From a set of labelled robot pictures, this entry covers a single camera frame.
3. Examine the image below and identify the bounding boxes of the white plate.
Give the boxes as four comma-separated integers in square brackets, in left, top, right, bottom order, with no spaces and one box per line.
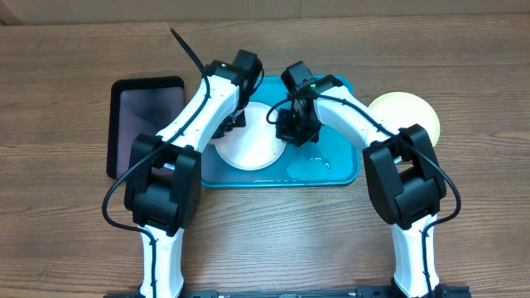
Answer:
[210,102,286,171]

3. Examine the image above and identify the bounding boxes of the yellow-green plate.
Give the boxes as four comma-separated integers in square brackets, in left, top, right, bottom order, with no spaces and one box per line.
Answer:
[369,92,441,147]

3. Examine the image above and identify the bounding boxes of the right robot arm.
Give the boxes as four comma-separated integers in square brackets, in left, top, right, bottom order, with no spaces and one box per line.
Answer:
[275,73,446,297]

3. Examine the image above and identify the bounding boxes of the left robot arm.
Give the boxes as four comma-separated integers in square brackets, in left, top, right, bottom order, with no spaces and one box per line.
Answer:
[124,50,263,297]

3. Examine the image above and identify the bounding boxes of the teal plastic tray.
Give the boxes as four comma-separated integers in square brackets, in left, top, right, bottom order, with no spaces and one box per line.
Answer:
[202,76,360,188]

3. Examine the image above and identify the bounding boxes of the black rectangular tray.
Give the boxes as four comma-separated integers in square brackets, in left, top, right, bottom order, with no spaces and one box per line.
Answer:
[106,76,185,179]

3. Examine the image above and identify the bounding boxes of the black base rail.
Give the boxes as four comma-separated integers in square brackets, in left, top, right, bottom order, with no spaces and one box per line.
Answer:
[103,284,472,298]

